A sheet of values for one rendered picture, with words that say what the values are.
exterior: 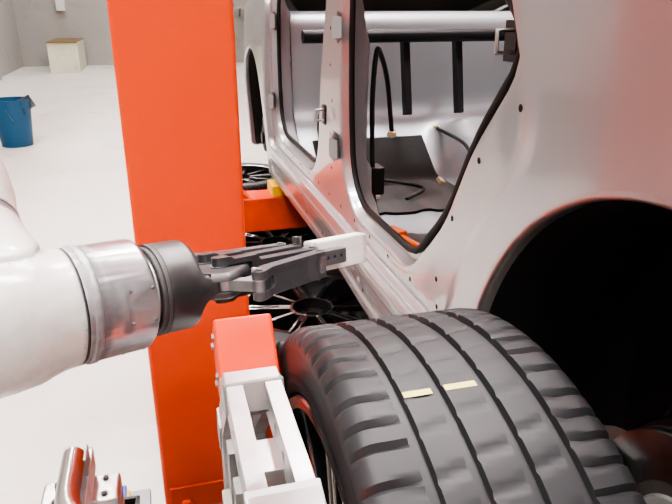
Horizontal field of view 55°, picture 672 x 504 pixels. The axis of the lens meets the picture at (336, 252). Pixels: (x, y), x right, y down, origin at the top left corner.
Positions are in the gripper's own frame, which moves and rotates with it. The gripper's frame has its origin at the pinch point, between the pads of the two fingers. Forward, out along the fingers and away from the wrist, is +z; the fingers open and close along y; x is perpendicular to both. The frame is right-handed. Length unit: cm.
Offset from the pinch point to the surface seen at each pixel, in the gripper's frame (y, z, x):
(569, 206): 6.9, 31.5, 1.4
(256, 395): -7.1, -6.1, -15.5
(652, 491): 15, 39, -36
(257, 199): -201, 120, -19
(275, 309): -139, 85, -51
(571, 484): 23.9, 3.6, -16.8
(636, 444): 12, 40, -31
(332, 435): 6.7, -6.9, -14.9
